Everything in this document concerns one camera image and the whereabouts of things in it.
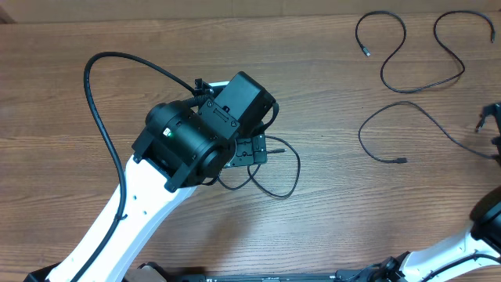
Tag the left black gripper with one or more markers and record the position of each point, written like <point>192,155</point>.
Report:
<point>250,150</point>

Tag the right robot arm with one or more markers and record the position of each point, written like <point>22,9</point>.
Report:
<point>477,246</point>

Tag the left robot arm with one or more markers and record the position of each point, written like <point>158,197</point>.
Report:
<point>184,144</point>

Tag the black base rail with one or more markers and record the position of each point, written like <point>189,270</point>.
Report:
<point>152,272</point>

